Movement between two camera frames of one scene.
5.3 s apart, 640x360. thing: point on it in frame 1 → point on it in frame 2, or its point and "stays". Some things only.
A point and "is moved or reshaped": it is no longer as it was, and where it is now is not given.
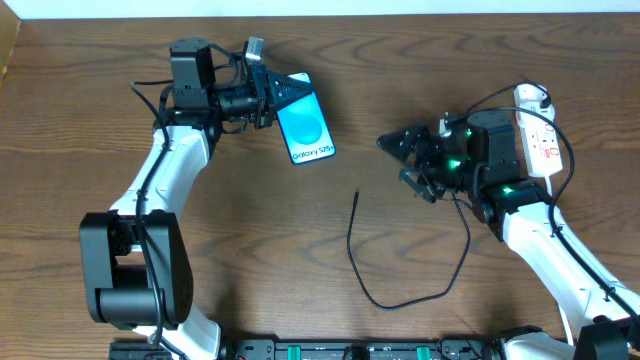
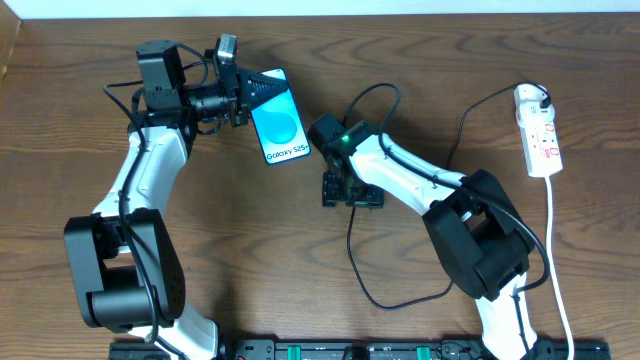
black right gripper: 424,161 → 351,198
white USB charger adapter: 528,96 stays
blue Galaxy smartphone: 305,128 is moved or reshaped
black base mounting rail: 321,349 stays
